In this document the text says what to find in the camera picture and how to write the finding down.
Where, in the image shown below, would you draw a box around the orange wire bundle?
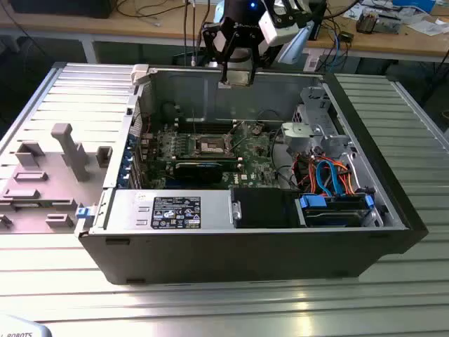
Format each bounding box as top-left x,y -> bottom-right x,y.
331,160 -> 357,195

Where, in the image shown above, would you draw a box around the white paper sheets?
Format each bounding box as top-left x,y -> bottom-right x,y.
403,19 -> 449,37

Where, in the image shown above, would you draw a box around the dark cooler block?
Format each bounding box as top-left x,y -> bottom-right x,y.
356,9 -> 379,35

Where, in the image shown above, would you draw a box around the blue cardboard box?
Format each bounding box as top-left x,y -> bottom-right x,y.
391,0 -> 436,11

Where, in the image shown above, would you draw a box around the silver power supply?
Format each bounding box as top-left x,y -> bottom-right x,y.
88,188 -> 235,235

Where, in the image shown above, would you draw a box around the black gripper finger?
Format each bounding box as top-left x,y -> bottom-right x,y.
201,21 -> 234,86
241,33 -> 264,86

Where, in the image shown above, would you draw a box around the grey metal device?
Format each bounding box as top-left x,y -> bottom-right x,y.
377,13 -> 403,35

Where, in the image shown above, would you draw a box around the silver metal bracket box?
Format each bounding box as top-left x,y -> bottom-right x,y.
280,121 -> 314,152

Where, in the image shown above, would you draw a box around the white plastic case latch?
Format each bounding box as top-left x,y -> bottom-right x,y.
130,64 -> 152,86

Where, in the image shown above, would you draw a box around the grey parts rack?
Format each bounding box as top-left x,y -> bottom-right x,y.
0,121 -> 115,235

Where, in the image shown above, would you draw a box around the CPU socket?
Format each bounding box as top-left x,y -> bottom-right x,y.
192,133 -> 235,157

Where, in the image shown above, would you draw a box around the white printed card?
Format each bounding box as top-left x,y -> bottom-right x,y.
342,4 -> 363,19

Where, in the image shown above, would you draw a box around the silver metal latch plate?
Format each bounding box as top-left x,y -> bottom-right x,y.
229,195 -> 243,225

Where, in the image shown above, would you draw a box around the black computer box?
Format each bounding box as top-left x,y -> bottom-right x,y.
7,0 -> 114,20

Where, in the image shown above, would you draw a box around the black PC case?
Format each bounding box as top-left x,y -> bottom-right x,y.
74,62 -> 429,287

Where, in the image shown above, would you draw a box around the silver perforated drive cage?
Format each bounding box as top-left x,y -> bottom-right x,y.
293,86 -> 340,136

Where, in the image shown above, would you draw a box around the green motherboard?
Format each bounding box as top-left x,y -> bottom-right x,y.
138,118 -> 283,193

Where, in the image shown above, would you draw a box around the red wire bundle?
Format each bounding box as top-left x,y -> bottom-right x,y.
294,154 -> 319,187

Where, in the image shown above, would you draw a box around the hard disk blue carrier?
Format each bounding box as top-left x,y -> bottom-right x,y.
294,192 -> 377,229

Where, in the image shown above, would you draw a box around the blue flat wire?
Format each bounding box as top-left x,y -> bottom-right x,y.
328,158 -> 347,197
314,159 -> 334,197

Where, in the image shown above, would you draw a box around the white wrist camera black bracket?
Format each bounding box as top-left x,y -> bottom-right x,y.
258,0 -> 311,47

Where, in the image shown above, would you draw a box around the wooden desk white frame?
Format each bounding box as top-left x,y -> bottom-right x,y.
304,0 -> 449,65
0,0 -> 218,65

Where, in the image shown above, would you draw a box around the thick black cable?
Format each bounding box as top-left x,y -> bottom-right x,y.
267,122 -> 286,161

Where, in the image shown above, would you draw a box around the black graphics card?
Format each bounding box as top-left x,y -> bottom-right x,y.
174,160 -> 225,186

